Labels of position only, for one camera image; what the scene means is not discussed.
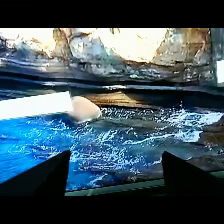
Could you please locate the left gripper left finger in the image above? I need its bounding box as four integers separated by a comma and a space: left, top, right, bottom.
0, 149, 72, 197

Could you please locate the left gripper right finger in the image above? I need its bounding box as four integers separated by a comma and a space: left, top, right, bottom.
161, 150, 224, 197

